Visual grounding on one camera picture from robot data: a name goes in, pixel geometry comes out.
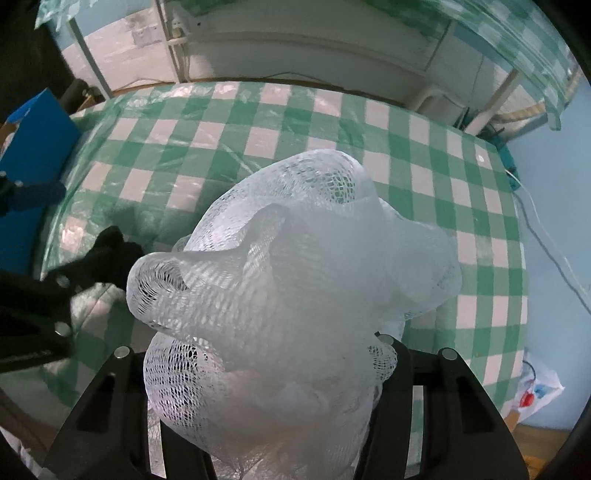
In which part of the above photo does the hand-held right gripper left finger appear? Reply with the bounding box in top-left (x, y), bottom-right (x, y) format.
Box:
top-left (44, 347), bottom-right (222, 480)

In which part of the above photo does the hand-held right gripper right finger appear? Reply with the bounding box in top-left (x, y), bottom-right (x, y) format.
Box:
top-left (358, 332), bottom-right (529, 480)

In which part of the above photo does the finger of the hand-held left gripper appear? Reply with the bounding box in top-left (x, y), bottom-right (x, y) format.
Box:
top-left (0, 172), bottom-right (66, 219)
top-left (0, 255), bottom-right (100, 340)

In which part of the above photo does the blue cardboard box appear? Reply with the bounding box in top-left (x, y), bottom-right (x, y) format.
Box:
top-left (0, 89), bottom-right (83, 278)

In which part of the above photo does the white mesh bath pouf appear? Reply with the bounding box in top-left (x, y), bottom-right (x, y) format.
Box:
top-left (126, 148), bottom-right (462, 480)

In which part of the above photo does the black cylinder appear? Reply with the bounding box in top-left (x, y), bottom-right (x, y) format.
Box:
top-left (62, 78), bottom-right (93, 114)

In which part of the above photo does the black cabinet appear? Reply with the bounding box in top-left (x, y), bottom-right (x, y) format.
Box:
top-left (0, 14), bottom-right (75, 116)

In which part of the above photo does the white plastic bag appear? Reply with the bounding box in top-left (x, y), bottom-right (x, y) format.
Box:
top-left (517, 351), bottom-right (566, 423)

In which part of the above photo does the teal plastic object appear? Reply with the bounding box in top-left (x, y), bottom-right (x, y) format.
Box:
top-left (480, 124), bottom-right (520, 178)

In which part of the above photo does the white plastic device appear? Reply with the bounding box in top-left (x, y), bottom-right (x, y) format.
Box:
top-left (411, 83), bottom-right (467, 123)

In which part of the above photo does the white metal table frame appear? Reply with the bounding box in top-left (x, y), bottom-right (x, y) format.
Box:
top-left (67, 0), bottom-right (527, 134)

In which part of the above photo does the white cable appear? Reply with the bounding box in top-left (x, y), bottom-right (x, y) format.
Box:
top-left (504, 168), bottom-right (591, 319)

